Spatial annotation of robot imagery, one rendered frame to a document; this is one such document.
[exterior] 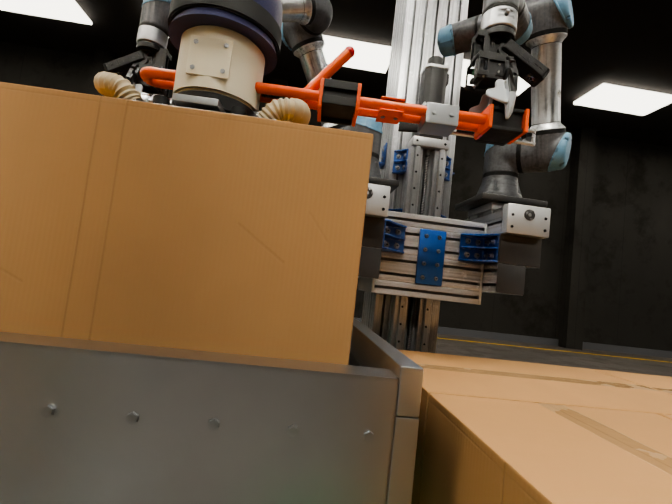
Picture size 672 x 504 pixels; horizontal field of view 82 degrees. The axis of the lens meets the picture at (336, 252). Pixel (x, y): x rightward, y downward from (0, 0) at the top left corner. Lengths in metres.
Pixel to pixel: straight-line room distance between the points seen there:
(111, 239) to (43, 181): 0.13
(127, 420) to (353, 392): 0.26
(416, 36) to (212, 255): 1.34
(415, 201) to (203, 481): 1.13
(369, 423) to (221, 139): 0.47
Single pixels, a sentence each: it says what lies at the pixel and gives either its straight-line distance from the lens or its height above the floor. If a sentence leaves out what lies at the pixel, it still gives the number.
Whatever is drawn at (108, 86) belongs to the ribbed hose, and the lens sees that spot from 0.84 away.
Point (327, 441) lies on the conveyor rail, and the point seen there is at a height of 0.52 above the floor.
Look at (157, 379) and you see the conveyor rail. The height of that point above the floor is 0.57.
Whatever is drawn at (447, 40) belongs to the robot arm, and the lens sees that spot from 1.18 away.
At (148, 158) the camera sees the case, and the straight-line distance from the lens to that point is 0.68.
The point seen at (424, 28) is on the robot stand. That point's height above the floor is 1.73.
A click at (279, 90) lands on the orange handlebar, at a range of 0.86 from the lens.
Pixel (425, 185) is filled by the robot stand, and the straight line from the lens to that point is 1.46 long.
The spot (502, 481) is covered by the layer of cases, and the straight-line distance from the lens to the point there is 0.48.
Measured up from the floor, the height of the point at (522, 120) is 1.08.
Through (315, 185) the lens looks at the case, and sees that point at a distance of 0.63.
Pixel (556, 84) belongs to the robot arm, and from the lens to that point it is 1.48.
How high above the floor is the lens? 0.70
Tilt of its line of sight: 4 degrees up
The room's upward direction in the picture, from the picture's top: 7 degrees clockwise
